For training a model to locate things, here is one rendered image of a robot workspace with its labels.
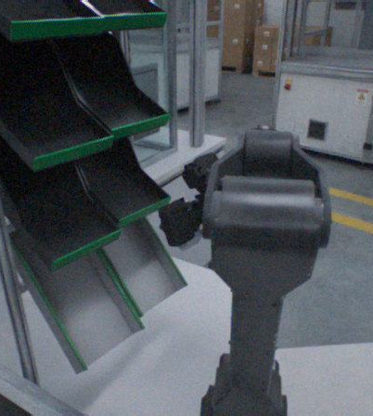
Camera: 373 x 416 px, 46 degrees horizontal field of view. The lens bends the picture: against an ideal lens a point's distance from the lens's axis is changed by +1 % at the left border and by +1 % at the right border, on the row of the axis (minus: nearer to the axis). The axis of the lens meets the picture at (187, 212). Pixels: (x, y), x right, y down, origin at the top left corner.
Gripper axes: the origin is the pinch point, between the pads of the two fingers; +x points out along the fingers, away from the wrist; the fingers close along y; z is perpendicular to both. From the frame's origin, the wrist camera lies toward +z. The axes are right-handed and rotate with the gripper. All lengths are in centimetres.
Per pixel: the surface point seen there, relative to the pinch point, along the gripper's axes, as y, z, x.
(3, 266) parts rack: 24.4, 0.5, 18.4
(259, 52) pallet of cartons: -701, 127, 442
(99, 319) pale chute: 12.6, -15.2, 17.1
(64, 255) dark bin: 18.3, -0.4, 9.8
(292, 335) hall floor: -115, -98, 78
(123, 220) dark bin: 5.8, 1.0, 9.9
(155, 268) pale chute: -4.8, -12.8, 20.0
